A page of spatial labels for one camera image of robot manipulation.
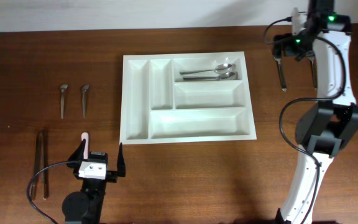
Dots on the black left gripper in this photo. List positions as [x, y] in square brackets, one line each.
[112, 175]

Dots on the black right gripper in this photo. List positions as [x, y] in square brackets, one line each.
[288, 48]

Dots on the steel fork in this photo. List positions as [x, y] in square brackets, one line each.
[281, 75]
[311, 58]

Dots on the large steel spoon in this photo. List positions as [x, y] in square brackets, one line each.
[222, 76]
[219, 69]

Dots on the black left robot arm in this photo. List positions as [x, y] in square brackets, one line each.
[85, 205]

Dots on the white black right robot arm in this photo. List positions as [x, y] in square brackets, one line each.
[324, 37]

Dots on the small metal spoon right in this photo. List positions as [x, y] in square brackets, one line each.
[84, 97]

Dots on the small metal spoon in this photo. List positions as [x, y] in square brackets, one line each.
[84, 97]
[63, 89]

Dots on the small metal spoon left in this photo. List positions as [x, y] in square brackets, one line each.
[63, 89]

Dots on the white plastic cutlery tray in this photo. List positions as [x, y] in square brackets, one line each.
[159, 106]

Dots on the pink handled utensil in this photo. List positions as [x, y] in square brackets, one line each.
[85, 137]

